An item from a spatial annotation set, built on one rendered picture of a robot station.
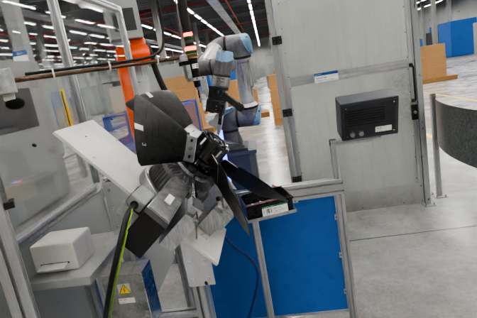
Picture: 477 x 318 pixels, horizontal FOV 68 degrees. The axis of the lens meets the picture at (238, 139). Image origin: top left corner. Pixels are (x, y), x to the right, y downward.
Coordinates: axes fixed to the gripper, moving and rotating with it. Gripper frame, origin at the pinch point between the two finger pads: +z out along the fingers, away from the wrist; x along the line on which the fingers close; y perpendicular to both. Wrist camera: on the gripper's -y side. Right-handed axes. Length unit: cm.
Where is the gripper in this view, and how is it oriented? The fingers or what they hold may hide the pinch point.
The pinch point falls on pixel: (219, 131)
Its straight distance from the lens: 159.6
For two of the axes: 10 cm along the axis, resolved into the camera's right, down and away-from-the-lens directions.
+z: -1.3, 9.7, 2.0
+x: -0.7, 1.9, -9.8
